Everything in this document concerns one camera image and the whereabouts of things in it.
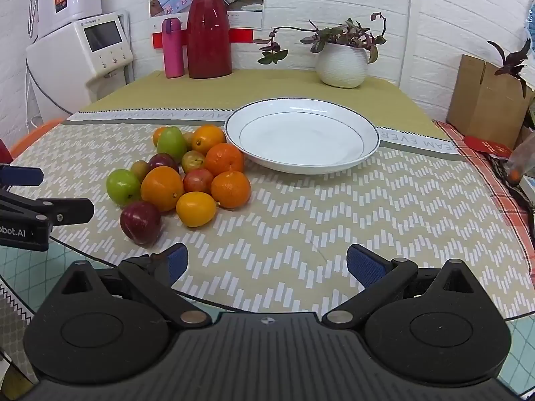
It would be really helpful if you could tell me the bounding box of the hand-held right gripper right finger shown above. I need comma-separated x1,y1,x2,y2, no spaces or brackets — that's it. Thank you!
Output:
322,243,477,328

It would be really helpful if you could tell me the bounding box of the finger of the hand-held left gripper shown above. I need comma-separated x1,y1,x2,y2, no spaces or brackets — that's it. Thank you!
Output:
0,190,95,228
0,165,44,187

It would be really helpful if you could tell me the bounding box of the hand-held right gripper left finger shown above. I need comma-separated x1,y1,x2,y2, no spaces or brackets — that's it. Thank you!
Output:
61,242,212,328

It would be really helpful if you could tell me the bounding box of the large dark red plum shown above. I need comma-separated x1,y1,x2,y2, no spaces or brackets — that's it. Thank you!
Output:
119,200,163,246

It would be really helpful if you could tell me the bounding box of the yellow orange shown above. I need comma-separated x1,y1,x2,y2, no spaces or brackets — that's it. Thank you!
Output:
176,191,218,228

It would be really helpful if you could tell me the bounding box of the round green plum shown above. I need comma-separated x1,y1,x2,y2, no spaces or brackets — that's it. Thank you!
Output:
105,169,142,207

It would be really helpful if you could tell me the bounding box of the large orange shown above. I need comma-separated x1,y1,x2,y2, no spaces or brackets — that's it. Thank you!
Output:
140,166,185,213

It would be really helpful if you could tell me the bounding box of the bright red plum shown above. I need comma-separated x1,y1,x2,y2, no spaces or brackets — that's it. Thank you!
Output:
183,168,215,195

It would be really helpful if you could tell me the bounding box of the orange tangerine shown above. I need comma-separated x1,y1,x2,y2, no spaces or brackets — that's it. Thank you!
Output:
204,142,245,177
210,170,252,210

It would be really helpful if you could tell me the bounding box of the small dark red plum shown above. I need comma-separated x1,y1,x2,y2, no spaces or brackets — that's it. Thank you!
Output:
147,153,180,175

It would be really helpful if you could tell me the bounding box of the yellow red plum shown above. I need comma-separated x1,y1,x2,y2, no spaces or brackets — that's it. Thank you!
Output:
181,150,207,174

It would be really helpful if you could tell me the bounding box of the pointed green plum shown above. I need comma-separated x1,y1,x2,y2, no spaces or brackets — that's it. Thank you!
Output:
156,126,188,163

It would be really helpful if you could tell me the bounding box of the deep orange orange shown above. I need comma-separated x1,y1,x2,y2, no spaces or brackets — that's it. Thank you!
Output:
191,124,227,155

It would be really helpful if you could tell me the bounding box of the white plate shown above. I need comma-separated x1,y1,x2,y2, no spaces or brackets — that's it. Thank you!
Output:
224,98,381,175

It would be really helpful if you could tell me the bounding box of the white dispenser with screen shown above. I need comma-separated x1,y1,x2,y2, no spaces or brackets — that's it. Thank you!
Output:
26,10,135,124

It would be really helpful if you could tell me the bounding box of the red checkered cloth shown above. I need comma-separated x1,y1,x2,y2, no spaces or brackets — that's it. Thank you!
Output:
432,119,535,235

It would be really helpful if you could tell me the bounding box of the red packet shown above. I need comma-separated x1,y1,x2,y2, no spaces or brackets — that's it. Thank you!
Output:
464,135,514,158

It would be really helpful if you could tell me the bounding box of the clear plastic bag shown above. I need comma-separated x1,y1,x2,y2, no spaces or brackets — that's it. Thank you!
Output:
504,131,535,188

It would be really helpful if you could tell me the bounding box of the pink bottle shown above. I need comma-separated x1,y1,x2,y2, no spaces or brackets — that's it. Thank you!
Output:
162,17,185,79

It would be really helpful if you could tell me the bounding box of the purple plant in white pot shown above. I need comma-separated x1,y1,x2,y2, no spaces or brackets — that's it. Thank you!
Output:
253,12,387,89

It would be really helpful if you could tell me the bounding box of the cardboard box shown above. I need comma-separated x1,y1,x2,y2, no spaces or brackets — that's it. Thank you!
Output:
446,54,535,151

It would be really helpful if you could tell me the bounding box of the red thermos jug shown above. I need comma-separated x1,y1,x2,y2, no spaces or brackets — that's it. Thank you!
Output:
186,0,233,79

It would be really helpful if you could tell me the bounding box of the red paper strip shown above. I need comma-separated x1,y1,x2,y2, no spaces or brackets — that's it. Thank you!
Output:
151,29,255,48

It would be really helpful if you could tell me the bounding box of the dark purple plant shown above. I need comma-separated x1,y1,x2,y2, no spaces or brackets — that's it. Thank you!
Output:
487,37,533,99

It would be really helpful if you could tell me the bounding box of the grey hose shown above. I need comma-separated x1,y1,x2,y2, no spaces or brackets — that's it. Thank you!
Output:
25,0,40,38

